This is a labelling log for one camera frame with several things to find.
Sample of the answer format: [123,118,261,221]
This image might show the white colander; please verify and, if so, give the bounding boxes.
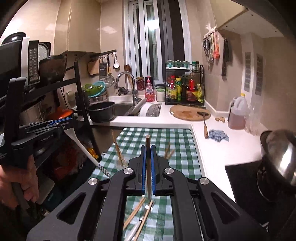
[139,103,162,117]

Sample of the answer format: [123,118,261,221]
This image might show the black spice rack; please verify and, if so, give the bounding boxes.
[165,64,205,105]

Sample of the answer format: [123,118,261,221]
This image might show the hanging wooden cutting board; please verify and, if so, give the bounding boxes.
[87,59,100,76]

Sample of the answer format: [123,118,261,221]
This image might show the steel faucet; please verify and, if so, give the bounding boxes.
[115,71,139,106]

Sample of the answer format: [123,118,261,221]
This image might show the row of green lid jars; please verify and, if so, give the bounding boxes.
[167,60,200,70]

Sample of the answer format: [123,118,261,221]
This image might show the blue cloth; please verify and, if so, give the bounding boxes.
[208,130,230,142]

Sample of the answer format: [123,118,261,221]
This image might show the pink dish soap bottle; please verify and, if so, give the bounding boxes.
[144,76,155,102]

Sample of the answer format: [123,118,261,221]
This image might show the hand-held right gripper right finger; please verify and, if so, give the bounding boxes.
[151,145,270,241]

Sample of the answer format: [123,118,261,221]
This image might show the white jar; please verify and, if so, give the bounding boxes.
[156,86,165,102]

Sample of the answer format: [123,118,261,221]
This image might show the microwave oven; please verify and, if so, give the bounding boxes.
[0,37,40,98]

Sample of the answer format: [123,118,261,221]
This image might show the green checked tablecloth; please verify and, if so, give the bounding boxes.
[92,127,206,241]

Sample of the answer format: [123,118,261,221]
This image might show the black shelf rack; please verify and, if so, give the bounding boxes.
[0,50,117,209]

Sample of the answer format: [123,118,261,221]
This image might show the steel sink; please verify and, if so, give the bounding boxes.
[107,96,144,116]

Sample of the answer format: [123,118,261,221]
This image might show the black pot with orange lid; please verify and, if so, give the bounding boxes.
[48,107,74,121]

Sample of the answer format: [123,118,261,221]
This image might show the grey wall panel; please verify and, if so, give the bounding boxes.
[255,54,263,96]
[244,52,251,91]

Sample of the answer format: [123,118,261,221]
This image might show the cluster of sauce bottles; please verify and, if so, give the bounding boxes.
[166,74,204,102]

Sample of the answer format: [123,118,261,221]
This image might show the hanging kitchen utensils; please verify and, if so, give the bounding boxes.
[202,27,220,67]

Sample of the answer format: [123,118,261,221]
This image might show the person's left hand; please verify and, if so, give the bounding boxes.
[0,158,40,209]

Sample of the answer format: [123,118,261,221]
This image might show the clear plastic bottle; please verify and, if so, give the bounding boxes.
[246,105,262,135]

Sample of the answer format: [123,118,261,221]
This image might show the window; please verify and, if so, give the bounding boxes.
[124,0,192,81]

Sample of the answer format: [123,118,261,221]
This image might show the wooden handled spatula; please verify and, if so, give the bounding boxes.
[197,111,208,139]

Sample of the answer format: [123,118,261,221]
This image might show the metal grater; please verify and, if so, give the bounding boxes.
[99,57,108,78]

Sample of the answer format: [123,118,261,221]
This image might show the dial kitchen scale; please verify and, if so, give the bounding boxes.
[38,42,51,61]

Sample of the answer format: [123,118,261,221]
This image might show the black saucepan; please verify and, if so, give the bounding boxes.
[87,101,115,123]

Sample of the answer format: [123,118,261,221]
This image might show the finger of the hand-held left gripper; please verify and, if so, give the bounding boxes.
[20,117,77,131]
[28,121,77,139]

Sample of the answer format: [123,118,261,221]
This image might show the wall cabinet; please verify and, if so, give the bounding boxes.
[217,0,296,37]

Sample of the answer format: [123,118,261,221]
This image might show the plastic bags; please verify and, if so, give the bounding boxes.
[53,139,97,176]

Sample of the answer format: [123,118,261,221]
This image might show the round wooden cutting board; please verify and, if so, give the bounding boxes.
[169,104,211,121]

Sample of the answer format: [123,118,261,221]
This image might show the grey cup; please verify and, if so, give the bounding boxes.
[74,91,90,112]

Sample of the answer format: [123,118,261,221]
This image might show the dark bowl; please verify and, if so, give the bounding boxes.
[39,55,67,84]

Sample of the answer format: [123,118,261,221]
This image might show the hanging cleaver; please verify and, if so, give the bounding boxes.
[221,38,230,77]

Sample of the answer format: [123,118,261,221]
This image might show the clear plastic container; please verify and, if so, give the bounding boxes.
[101,149,130,179]

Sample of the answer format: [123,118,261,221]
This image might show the white spoon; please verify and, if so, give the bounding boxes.
[64,128,110,179]

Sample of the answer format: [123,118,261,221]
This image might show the green plastic basin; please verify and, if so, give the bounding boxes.
[84,81,108,98]

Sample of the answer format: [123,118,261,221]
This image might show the cooking oil jug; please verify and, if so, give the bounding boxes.
[228,93,250,130]

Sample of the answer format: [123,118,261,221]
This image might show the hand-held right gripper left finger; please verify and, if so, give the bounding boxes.
[26,145,148,241]

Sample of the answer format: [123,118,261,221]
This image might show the black gas stove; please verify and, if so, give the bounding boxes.
[225,160,296,232]

